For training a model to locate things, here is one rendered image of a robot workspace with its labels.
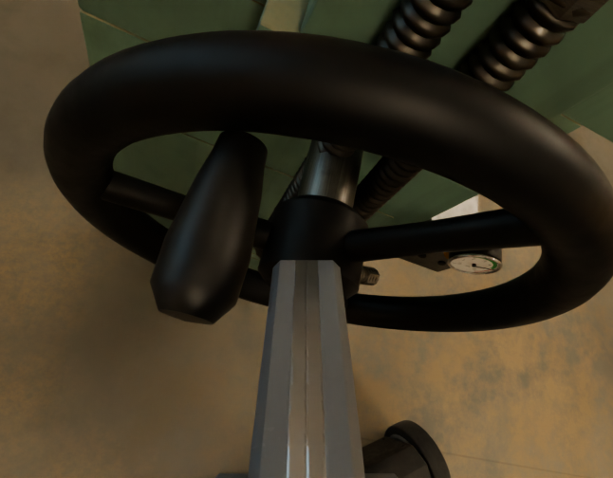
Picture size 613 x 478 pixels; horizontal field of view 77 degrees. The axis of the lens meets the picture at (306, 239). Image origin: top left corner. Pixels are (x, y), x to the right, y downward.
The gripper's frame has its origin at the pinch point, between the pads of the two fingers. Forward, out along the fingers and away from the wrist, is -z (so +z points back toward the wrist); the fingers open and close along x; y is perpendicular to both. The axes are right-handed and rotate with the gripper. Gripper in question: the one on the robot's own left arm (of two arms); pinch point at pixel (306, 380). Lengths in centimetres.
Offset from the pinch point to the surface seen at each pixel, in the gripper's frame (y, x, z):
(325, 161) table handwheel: -3.5, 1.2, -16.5
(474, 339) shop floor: -99, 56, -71
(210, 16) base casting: 2.0, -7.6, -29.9
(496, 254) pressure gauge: -22.6, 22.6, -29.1
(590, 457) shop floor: -134, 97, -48
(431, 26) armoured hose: 4.7, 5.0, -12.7
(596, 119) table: -4.7, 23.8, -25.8
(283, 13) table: 4.2, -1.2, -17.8
